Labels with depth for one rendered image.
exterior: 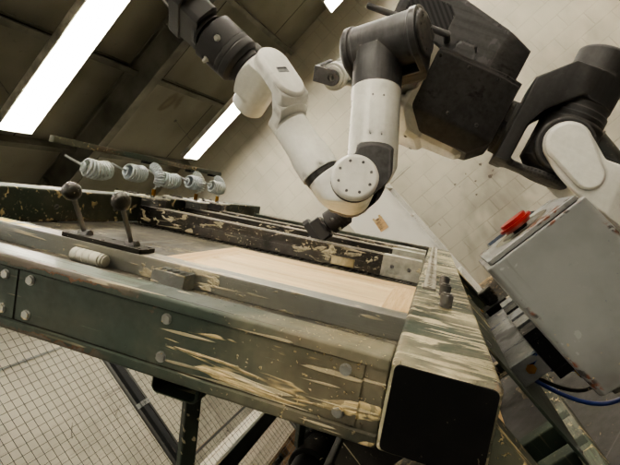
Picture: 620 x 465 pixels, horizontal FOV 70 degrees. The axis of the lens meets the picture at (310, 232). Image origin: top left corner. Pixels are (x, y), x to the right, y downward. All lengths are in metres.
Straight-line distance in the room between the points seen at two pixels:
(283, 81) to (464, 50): 0.40
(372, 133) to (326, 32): 6.16
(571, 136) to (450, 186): 5.23
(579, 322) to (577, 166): 0.52
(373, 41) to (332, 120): 5.71
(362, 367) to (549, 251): 0.24
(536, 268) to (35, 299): 0.66
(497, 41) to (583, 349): 0.66
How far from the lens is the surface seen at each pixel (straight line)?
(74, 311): 0.71
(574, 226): 0.51
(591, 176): 1.00
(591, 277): 0.52
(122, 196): 0.92
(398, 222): 4.84
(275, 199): 6.76
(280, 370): 0.56
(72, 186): 1.00
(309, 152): 0.75
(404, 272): 1.46
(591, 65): 1.08
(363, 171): 0.72
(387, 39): 0.84
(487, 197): 6.20
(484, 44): 1.02
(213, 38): 0.85
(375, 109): 0.78
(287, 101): 0.78
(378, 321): 0.77
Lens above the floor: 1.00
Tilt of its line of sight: 9 degrees up
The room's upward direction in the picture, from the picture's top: 39 degrees counter-clockwise
